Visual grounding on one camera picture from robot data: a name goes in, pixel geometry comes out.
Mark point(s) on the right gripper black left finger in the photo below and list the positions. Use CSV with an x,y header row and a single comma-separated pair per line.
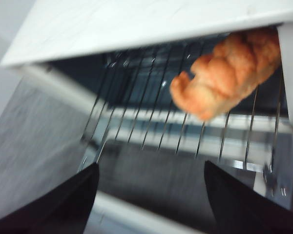
x,y
63,207

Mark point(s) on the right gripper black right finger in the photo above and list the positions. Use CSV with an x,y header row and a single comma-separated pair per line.
x,y
246,207

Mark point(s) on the braided golden bread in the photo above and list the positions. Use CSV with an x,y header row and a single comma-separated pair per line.
x,y
224,73

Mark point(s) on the white Toshiba toaster oven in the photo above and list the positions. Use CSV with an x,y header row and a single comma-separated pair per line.
x,y
112,24

